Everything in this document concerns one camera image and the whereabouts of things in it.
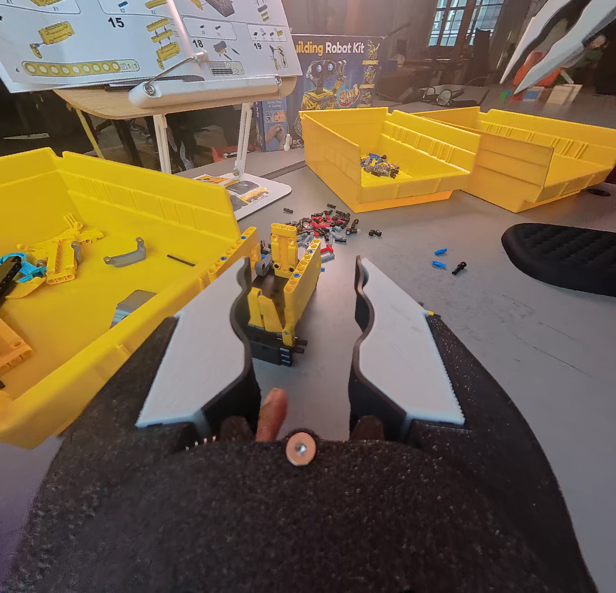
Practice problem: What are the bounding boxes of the orange plastic container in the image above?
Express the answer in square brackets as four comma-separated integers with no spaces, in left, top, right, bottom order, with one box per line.
[512,52,561,88]

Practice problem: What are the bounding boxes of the grey lego panel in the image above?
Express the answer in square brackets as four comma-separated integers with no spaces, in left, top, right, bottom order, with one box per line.
[110,290,157,329]

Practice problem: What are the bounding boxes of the person's left hand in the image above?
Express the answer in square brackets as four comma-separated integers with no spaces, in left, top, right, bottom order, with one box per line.
[255,387,289,443]

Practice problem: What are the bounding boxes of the pile of mixed lego parts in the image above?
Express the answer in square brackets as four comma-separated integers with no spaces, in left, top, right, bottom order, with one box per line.
[361,153,401,179]

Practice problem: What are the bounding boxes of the yellow black lego model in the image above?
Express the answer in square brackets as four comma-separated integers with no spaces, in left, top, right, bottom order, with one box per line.
[206,223,322,367]

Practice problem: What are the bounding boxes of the lego sticker sheet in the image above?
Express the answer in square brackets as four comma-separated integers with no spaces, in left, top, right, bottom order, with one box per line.
[192,174,270,214]

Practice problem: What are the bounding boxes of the pile of small lego pins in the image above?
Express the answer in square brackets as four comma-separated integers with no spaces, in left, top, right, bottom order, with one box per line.
[284,203,383,262]

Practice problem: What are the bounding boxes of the blue lego set box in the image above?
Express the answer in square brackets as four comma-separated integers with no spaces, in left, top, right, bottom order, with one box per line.
[255,35,386,153]

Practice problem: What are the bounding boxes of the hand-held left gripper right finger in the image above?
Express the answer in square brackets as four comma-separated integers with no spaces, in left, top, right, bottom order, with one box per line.
[348,255,466,441]

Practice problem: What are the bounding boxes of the black mesh chair armrest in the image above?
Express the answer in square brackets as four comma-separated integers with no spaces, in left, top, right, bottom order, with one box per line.
[501,224,616,298]

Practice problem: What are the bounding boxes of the yellow lego connector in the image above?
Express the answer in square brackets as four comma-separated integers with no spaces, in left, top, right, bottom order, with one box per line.
[17,213,104,286]

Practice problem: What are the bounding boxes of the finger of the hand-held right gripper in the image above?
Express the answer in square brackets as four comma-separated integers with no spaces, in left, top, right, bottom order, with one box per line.
[513,0,616,97]
[500,0,586,85]

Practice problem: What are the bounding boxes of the teal lego piece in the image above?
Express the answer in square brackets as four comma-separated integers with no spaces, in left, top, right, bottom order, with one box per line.
[0,252,49,291]

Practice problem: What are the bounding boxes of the orange lego frame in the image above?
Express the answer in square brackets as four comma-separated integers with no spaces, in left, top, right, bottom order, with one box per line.
[0,316,33,375]

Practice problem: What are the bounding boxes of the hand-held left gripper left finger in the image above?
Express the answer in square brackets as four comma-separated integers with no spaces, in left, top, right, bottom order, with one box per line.
[136,258,261,438]

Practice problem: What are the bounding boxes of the instruction booklet on stand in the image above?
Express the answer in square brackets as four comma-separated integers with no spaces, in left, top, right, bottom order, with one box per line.
[53,52,296,221]

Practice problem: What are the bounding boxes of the grey curved lego piece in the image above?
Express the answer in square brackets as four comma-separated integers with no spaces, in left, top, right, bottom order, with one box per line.
[103,237,147,269]

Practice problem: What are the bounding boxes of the black goggles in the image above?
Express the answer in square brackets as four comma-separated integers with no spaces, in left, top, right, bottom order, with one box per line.
[420,85,465,108]

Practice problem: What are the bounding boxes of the yellow plastic bin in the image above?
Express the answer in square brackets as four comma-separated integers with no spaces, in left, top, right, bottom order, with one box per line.
[414,108,556,214]
[483,108,616,204]
[299,107,482,214]
[0,147,261,449]

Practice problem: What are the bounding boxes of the black lego beam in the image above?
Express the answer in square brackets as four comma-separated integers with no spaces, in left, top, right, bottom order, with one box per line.
[0,256,22,310]

